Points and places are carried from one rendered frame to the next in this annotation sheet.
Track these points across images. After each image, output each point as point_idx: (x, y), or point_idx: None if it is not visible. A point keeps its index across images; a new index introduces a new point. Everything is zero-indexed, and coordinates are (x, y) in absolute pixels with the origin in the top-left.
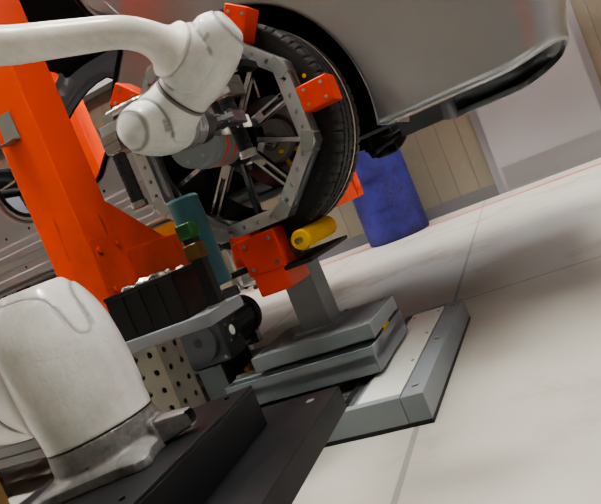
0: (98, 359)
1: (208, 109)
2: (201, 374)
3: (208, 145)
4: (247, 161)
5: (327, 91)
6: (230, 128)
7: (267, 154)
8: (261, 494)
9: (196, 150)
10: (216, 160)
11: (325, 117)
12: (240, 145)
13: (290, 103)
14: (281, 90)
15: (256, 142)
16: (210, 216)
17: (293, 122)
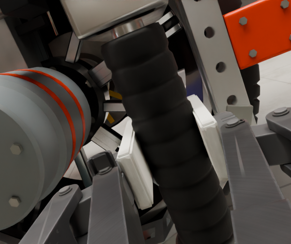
0: None
1: (11, 54)
2: None
3: (33, 174)
4: (85, 142)
5: None
6: (157, 164)
7: None
8: None
9: None
10: (49, 190)
11: (242, 74)
12: (200, 231)
13: (209, 49)
14: (191, 20)
15: (102, 112)
16: (20, 231)
17: (212, 89)
